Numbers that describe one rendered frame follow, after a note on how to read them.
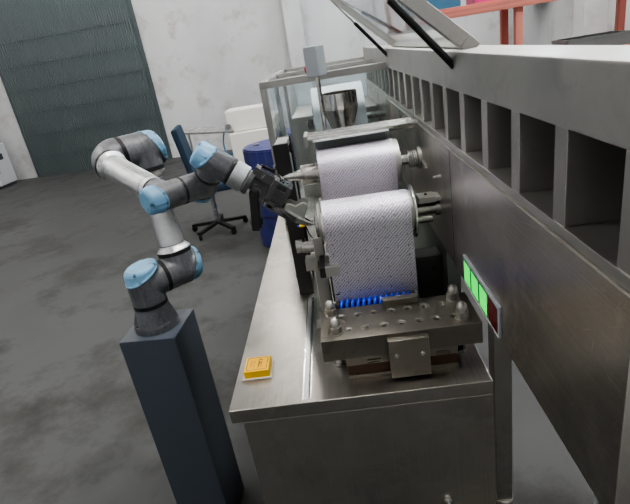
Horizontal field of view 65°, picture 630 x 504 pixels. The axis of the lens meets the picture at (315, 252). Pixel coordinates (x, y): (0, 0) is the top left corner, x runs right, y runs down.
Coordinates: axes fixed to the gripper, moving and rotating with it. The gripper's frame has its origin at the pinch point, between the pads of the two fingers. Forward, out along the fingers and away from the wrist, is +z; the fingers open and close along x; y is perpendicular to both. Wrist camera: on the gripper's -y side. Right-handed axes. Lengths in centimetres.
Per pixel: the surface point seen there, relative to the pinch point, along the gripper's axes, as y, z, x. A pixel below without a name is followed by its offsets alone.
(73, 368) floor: -213, -59, 144
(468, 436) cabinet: -19, 60, -30
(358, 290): -8.3, 22.0, -4.6
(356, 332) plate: -11.9, 22.3, -21.7
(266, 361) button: -36.7, 9.0, -13.8
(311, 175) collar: 7.1, -3.2, 23.5
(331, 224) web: 4.5, 5.1, -4.5
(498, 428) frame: -34, 98, 9
